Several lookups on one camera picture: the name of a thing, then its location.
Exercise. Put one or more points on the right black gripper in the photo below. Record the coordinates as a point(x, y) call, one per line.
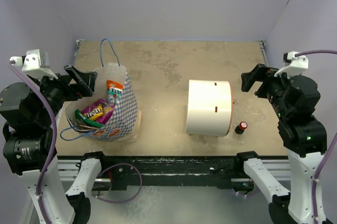
point(261, 72)

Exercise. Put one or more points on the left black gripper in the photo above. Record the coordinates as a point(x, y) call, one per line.
point(85, 80)

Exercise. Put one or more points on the blue checkered paper bag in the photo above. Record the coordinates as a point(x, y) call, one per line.
point(124, 118)

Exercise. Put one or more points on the green Real crisps bag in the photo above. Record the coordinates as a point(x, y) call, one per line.
point(80, 117)

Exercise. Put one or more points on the red Doritos bag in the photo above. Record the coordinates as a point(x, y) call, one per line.
point(81, 128)

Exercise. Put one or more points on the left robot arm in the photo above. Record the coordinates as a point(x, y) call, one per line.
point(29, 108)

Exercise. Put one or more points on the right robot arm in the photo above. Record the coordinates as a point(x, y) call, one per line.
point(293, 99)

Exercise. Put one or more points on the orange Fox's candy bag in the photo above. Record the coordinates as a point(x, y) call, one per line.
point(114, 86)

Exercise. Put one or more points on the teal Fox's candy bag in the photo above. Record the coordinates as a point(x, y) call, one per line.
point(113, 95)

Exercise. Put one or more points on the yellow M&M's bag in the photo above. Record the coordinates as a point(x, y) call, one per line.
point(94, 113)

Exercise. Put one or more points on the purple candy bag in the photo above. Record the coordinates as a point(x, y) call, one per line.
point(108, 110)

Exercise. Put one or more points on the small red capped bottle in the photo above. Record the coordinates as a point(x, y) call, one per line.
point(241, 127)

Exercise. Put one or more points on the white cylindrical container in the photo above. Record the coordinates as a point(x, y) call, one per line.
point(209, 108)

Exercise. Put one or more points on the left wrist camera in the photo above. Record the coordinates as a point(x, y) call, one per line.
point(34, 64)

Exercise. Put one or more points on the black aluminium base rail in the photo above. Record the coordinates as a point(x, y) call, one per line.
point(186, 171)

